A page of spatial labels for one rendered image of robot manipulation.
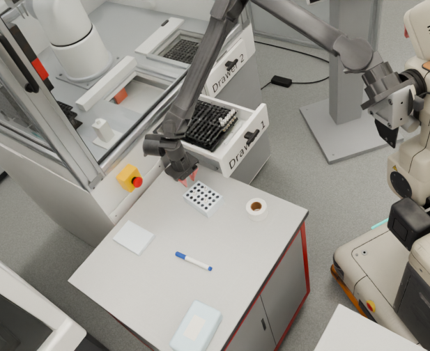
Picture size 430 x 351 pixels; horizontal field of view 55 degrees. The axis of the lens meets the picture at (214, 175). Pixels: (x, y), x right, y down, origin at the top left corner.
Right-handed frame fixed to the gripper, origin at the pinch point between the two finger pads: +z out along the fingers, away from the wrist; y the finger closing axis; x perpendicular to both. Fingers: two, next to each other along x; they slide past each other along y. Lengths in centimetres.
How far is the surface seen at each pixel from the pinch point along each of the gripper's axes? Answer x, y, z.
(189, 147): -10.0, -9.7, -2.0
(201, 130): -11.6, -17.5, -3.4
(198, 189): 0.1, -2.4, 7.2
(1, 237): -133, 76, 86
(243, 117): -7.4, -34.7, 1.6
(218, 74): -30, -44, -3
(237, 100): -34, -54, 21
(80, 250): -83, 45, 86
